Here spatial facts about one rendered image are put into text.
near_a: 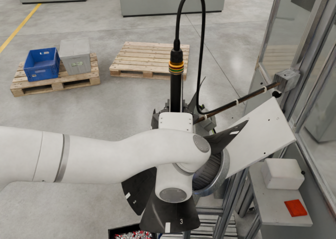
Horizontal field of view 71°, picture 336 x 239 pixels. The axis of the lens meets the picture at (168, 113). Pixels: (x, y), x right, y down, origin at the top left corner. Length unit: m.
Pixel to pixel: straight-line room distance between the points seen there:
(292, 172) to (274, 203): 0.18
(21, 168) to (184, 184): 0.31
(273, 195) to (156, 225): 0.72
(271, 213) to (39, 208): 1.91
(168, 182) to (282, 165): 0.96
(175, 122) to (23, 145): 0.38
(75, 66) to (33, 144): 3.29
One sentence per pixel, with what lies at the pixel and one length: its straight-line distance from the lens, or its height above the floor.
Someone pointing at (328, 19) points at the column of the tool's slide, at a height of 1.66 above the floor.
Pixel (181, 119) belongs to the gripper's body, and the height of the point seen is 1.53.
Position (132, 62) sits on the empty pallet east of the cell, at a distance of 3.91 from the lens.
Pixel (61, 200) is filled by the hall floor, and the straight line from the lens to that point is 2.46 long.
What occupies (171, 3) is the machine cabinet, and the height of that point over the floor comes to 0.28.
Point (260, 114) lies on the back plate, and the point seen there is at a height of 1.30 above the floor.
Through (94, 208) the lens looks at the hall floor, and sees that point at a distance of 2.32.
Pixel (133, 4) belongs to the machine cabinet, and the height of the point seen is 0.30.
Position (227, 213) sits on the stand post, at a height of 0.62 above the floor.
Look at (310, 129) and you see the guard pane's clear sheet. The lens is 1.45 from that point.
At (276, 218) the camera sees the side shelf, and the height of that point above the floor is 0.86.
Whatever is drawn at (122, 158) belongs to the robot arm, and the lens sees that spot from 0.48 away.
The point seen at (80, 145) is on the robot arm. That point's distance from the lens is 0.46.
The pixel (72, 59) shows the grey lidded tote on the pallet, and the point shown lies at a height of 0.41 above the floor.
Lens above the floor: 1.98
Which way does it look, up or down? 41 degrees down
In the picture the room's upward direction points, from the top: straight up
